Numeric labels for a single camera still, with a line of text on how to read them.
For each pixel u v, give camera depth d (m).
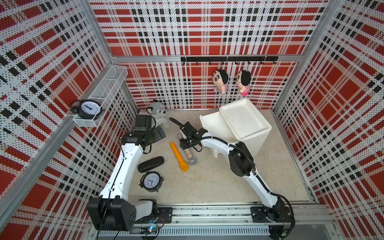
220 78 0.91
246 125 0.82
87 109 0.63
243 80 0.94
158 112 0.97
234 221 0.73
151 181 0.82
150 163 0.88
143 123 0.59
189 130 0.78
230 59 0.90
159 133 0.73
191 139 0.73
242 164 0.60
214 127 0.85
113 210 0.38
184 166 0.88
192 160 0.88
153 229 0.69
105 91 0.80
